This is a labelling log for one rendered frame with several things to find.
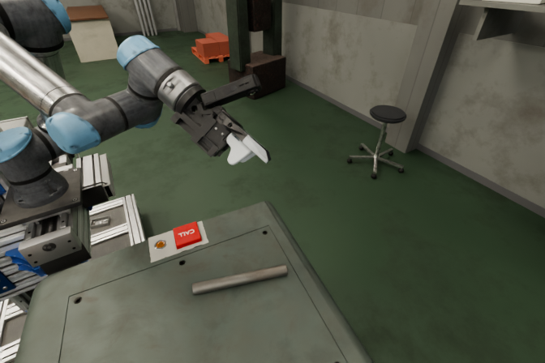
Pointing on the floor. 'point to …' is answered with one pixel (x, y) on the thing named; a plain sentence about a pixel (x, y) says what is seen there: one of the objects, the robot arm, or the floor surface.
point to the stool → (384, 113)
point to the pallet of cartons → (212, 47)
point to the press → (255, 21)
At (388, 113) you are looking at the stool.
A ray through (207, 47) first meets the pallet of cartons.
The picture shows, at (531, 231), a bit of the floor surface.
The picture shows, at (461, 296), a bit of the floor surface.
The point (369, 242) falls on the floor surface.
